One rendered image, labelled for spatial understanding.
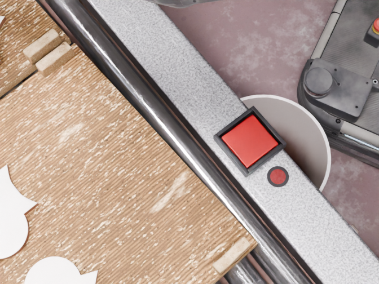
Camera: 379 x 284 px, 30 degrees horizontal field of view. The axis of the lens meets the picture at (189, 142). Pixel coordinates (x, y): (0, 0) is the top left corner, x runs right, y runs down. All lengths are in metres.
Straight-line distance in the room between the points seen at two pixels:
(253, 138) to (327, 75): 0.74
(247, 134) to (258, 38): 1.12
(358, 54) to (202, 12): 0.53
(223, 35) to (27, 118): 1.16
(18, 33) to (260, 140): 0.40
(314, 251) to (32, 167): 0.42
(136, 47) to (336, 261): 0.44
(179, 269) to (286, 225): 0.16
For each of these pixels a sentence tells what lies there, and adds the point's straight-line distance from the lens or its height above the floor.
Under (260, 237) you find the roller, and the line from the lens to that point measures 1.00.
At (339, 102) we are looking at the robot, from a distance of 1.77.
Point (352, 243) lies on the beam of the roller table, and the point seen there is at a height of 0.92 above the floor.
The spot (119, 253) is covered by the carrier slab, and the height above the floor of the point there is 0.94.
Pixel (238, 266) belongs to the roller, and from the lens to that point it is 1.00.
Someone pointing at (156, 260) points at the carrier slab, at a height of 0.94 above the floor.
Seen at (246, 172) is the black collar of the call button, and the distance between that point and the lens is 1.01.
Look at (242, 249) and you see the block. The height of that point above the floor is 0.96.
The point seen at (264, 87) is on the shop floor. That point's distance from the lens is 2.07.
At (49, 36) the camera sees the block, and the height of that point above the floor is 0.96.
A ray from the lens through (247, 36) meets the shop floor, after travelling 2.13.
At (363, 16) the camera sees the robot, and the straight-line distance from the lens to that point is 1.93.
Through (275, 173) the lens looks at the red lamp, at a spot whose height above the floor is 0.92.
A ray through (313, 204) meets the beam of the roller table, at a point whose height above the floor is 0.91.
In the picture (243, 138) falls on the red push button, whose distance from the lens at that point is 1.03.
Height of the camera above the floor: 1.90
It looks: 72 degrees down
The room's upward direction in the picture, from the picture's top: 5 degrees counter-clockwise
